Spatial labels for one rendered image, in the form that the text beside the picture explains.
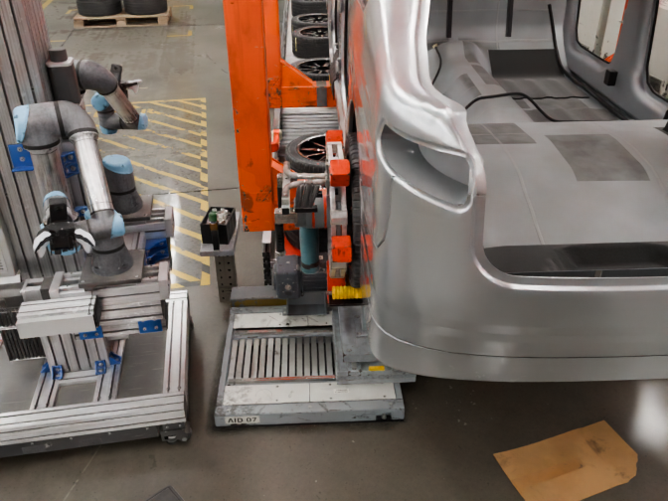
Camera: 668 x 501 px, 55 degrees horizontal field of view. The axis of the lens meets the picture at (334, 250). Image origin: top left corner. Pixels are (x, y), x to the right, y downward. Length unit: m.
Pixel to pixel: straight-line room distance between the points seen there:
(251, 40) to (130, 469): 1.87
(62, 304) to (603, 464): 2.22
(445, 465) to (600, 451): 0.66
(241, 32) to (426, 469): 2.00
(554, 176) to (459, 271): 1.17
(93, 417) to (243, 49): 1.66
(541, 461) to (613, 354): 1.00
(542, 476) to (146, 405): 1.63
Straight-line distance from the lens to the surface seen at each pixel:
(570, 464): 2.94
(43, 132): 2.29
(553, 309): 1.78
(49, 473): 3.00
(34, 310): 2.58
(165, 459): 2.90
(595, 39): 8.09
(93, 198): 2.20
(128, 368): 3.04
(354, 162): 2.49
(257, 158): 3.12
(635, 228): 2.71
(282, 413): 2.89
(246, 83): 3.00
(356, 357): 2.95
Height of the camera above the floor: 2.12
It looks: 31 degrees down
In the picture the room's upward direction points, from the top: straight up
